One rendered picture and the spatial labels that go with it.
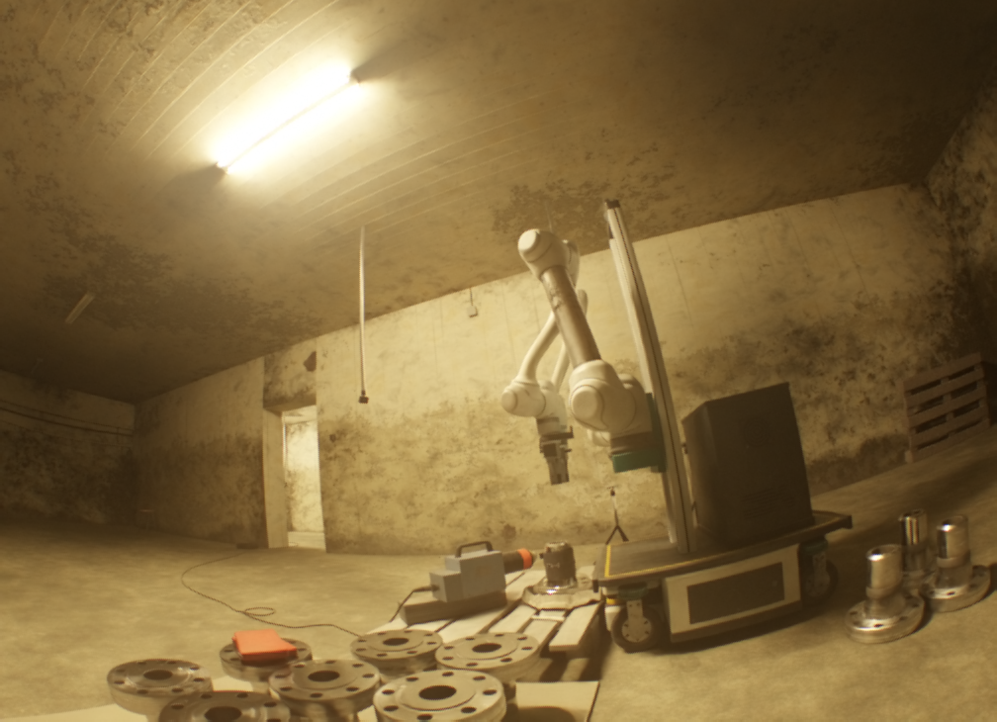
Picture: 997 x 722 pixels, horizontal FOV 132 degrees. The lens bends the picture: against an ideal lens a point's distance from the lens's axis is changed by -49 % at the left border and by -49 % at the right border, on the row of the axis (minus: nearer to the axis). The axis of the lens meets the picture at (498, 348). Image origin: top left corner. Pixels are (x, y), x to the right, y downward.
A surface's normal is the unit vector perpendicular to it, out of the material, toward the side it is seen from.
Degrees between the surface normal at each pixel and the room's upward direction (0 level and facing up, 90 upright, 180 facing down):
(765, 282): 90
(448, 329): 90
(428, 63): 180
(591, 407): 93
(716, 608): 90
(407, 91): 180
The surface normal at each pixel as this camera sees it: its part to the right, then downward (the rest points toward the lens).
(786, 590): -0.26, -0.28
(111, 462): 0.92, -0.22
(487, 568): 0.53, -0.33
